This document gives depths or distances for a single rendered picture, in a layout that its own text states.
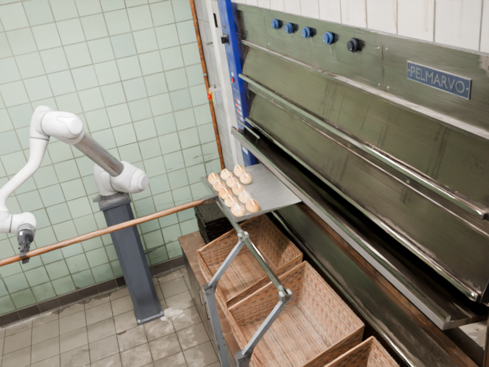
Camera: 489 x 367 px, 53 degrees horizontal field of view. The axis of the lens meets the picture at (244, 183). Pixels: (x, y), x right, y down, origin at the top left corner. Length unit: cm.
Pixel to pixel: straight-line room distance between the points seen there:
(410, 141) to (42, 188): 282
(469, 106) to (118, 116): 272
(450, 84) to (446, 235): 45
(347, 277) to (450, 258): 81
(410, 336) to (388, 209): 51
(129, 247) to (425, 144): 238
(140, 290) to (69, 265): 71
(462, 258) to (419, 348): 54
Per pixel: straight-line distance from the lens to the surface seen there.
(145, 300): 371
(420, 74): 146
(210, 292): 241
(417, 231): 165
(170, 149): 378
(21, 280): 416
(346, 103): 184
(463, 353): 174
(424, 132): 151
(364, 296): 219
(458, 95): 136
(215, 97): 338
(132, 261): 351
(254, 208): 242
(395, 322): 205
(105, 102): 361
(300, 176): 224
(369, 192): 184
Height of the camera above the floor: 242
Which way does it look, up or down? 27 degrees down
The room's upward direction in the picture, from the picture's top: 9 degrees counter-clockwise
